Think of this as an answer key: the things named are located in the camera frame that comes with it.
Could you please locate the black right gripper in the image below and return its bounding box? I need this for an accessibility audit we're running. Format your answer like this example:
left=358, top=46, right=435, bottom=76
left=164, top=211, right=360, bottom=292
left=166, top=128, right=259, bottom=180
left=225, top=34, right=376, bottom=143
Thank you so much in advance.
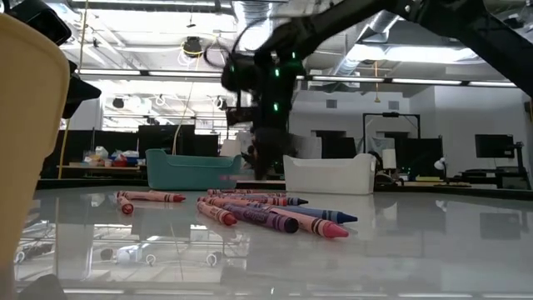
left=222, top=40, right=308, bottom=181

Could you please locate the blue crayon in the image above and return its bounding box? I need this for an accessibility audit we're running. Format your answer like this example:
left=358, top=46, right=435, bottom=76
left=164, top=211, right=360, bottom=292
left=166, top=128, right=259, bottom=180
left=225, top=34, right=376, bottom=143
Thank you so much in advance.
left=286, top=205, right=359, bottom=225

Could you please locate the yellow plastic bin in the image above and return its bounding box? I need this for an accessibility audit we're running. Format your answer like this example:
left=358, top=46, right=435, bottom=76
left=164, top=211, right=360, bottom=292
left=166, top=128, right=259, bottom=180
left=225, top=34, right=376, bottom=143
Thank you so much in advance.
left=0, top=12, right=71, bottom=300

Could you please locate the white plastic bin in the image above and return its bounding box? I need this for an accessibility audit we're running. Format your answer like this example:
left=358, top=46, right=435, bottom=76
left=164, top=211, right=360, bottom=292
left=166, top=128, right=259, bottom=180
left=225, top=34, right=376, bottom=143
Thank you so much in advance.
left=282, top=152, right=376, bottom=196

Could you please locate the wooden shelf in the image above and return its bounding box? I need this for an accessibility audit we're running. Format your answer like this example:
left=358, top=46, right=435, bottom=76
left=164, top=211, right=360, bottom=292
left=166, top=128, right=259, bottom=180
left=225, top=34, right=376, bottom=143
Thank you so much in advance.
left=57, top=164, right=147, bottom=173

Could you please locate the teal plastic bin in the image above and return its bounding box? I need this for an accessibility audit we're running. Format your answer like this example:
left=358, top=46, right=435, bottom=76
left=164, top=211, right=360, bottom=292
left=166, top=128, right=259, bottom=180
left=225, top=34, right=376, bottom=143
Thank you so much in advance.
left=145, top=148, right=243, bottom=192

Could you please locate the black cabinet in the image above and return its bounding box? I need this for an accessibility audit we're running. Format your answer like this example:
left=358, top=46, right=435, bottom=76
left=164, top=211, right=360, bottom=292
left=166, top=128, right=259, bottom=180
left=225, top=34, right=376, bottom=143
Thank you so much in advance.
left=137, top=123, right=197, bottom=158

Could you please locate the black round ceiling device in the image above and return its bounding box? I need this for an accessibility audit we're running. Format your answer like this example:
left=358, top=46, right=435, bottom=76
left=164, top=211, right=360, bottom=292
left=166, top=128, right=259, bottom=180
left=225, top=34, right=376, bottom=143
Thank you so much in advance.
left=182, top=36, right=204, bottom=58

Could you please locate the white desk lamp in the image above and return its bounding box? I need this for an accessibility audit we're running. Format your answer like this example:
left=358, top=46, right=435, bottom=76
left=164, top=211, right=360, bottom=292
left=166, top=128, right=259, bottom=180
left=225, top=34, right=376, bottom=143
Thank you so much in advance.
left=433, top=157, right=449, bottom=184

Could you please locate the black monitor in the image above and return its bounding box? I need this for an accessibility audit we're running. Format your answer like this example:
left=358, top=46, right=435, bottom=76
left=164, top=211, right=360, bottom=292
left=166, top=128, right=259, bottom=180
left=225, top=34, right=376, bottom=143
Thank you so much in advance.
left=474, top=133, right=516, bottom=160

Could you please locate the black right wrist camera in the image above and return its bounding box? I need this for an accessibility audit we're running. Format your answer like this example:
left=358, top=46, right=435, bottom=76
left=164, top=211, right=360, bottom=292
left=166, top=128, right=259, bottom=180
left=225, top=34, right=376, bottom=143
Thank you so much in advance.
left=226, top=106, right=260, bottom=127

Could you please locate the yellow cable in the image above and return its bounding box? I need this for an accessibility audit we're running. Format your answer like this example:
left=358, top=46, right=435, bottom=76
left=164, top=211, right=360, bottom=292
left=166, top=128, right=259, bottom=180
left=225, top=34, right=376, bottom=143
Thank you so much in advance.
left=172, top=53, right=201, bottom=156
left=57, top=0, right=91, bottom=181

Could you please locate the black metal frame stand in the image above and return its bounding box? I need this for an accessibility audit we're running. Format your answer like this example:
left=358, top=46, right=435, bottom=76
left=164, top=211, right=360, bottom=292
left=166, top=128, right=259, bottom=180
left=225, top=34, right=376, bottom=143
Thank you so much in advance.
left=361, top=111, right=421, bottom=155

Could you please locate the silver ventilation duct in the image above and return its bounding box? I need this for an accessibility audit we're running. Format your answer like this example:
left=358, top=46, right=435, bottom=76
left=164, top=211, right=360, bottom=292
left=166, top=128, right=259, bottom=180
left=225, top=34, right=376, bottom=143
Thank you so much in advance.
left=332, top=10, right=401, bottom=84

